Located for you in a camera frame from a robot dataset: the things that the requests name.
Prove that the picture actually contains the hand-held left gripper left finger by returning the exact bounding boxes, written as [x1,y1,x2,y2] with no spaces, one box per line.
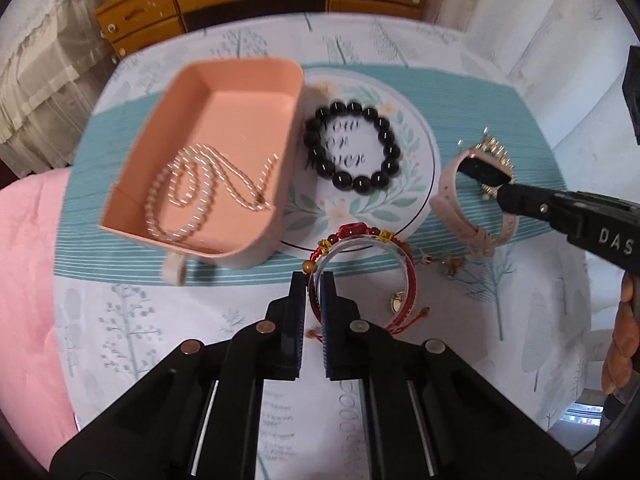
[49,271,307,480]

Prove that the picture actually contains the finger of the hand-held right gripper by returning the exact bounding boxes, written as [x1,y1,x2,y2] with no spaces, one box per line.
[459,156,583,241]

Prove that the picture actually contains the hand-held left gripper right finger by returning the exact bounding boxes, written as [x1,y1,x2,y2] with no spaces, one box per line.
[320,270,576,480]

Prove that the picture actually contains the gold crown hair comb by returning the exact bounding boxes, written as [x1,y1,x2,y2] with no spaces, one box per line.
[472,127,517,203]

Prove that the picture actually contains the clear bangle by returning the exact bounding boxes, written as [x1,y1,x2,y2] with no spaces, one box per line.
[307,240,416,328]

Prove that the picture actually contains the pink watch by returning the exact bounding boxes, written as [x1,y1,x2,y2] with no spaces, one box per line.
[431,144,521,260]

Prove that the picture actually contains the red string bracelet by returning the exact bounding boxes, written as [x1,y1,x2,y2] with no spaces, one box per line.
[302,222,432,343]

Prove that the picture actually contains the small gold earrings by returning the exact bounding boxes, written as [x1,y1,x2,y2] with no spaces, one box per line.
[422,252,468,276]

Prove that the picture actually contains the black bead bracelet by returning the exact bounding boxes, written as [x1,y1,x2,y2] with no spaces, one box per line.
[302,101,402,196]

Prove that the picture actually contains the pink jewelry box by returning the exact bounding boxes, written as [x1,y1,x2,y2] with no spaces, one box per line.
[97,57,307,288]

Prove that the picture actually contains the person's right hand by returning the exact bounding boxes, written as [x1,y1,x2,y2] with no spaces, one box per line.
[602,272,640,401]

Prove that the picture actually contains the white leaf print curtain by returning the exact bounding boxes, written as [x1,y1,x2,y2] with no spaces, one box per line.
[425,0,640,341]

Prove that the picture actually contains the pink blanket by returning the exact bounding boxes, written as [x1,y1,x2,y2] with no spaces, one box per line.
[0,167,83,453]

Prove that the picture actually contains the lace covered furniture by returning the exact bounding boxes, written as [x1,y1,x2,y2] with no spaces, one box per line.
[0,0,123,178]

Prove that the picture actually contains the pearl necklace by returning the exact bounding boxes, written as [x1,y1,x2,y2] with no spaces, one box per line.
[145,142,280,241]

